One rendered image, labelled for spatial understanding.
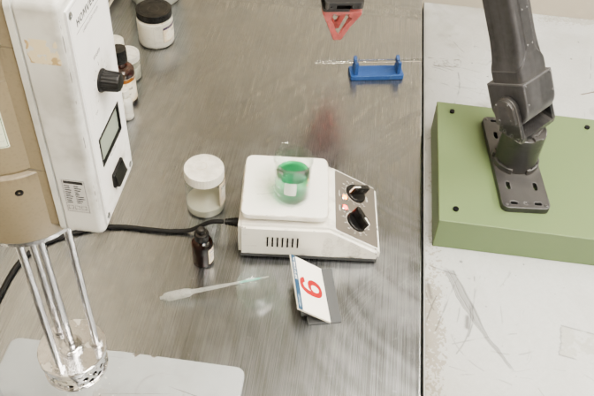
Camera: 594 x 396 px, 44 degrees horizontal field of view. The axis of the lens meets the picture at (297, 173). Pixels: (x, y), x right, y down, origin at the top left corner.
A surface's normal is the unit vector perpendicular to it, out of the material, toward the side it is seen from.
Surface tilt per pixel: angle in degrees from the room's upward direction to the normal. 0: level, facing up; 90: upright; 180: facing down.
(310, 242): 90
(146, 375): 0
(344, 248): 90
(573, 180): 0
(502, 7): 89
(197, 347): 0
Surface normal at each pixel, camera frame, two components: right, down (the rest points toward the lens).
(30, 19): -0.12, 0.69
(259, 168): 0.04, -0.72
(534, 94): 0.61, 0.14
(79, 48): 0.99, 0.12
